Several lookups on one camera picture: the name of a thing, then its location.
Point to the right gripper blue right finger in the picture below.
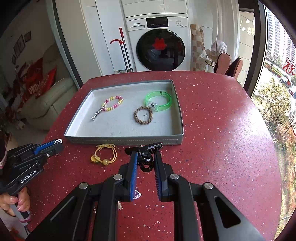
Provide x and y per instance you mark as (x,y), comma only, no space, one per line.
(201,212)

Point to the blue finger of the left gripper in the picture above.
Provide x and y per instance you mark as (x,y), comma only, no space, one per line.
(53,150)
(46,145)

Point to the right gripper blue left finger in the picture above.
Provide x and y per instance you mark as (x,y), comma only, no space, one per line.
(90,210)

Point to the small pink silver charm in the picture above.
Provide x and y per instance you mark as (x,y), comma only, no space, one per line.
(136,195)

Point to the black hair claw clip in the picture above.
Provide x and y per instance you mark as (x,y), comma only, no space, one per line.
(145,159)

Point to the grey shallow jewelry tray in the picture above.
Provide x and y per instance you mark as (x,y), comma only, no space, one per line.
(116,124)

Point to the person's left hand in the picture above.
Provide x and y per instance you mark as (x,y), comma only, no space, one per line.
(22,201)

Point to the cream leather sofa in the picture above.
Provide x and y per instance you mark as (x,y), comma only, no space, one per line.
(41,112)

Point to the red printed cushion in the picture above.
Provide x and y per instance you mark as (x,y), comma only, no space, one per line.
(36,82)

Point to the green translucent bangle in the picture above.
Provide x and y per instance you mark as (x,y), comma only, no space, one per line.
(158,101)

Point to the white tall cabinet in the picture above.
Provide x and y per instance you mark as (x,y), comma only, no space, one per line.
(88,28)

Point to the white front-load washing machine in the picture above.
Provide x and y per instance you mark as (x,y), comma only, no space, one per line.
(160,42)

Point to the brown chair far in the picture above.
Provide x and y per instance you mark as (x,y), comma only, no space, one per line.
(235,68)

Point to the brown chair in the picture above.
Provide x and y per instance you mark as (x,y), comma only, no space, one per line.
(222,63)
(235,68)

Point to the brown chair near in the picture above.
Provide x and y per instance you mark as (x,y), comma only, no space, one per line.
(222,63)

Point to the white dryer on top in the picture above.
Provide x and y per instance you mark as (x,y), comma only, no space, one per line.
(139,7)

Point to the white cloth on chair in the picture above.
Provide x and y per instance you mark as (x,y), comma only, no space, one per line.
(209,57)

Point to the checkered folded board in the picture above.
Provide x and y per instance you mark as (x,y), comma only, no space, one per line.
(198,53)

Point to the white curtain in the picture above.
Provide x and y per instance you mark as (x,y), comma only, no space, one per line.
(226,24)

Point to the silver keychain clasp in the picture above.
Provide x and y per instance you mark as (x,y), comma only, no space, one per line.
(98,112)

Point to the framed wall pictures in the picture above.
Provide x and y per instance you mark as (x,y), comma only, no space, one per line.
(20,45)

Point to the red handled mop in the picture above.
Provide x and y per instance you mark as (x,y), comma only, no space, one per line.
(124,51)

